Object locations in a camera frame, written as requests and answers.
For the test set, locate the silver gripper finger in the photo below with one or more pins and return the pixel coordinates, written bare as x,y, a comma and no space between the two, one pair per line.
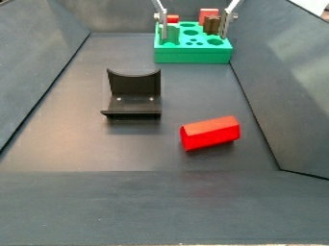
161,16
228,16

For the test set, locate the red hexagon prism block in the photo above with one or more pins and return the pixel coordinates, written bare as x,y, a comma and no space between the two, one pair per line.
210,132

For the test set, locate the green shape sorter board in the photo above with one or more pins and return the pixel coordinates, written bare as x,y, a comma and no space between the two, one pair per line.
191,47

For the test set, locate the red rounded block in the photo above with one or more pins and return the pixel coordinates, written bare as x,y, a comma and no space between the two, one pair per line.
173,18

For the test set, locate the brown star block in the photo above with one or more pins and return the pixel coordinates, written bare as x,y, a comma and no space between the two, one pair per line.
211,24

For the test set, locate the red square block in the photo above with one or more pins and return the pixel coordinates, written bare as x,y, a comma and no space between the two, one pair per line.
206,12

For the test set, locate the green notched block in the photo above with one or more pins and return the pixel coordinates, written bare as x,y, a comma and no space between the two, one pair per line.
173,34

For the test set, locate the black curved cradle stand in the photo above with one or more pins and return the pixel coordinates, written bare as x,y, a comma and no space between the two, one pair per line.
135,95

